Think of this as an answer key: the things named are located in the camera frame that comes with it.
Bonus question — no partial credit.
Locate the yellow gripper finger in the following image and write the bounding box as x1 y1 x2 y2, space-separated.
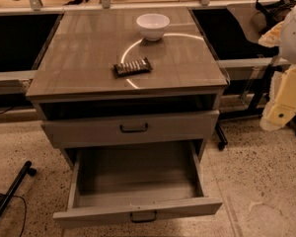
259 64 296 131

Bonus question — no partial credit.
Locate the chocolate rxbar wrapper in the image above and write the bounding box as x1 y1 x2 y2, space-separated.
113 57 153 77

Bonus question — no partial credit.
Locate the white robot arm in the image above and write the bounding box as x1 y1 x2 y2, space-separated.
259 5 296 131

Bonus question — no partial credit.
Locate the closed top drawer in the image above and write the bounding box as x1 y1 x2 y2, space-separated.
41 111 219 148

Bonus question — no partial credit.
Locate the grey wooden drawer cabinet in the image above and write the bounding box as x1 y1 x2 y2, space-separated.
25 6 229 230

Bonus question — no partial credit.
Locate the open middle drawer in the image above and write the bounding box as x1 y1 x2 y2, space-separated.
53 141 222 228

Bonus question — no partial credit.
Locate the black headset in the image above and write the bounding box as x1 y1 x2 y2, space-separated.
256 0 296 27

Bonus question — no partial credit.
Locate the white ceramic bowl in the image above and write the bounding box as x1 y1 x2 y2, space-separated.
136 13 170 41

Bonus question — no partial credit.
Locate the black stand leg with wheel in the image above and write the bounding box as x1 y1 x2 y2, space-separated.
0 161 37 217

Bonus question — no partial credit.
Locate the black side table frame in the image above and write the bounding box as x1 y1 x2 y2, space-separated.
214 62 296 151

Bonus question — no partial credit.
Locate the black drawer handle top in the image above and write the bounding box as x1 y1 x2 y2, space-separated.
119 123 149 133

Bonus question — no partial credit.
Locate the black drawer handle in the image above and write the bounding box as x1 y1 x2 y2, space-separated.
129 210 157 224
119 123 149 133

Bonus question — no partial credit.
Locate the black drawer handle middle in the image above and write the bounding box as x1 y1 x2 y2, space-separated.
129 210 157 224

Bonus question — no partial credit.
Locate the black floor cable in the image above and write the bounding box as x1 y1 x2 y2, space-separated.
0 188 28 237

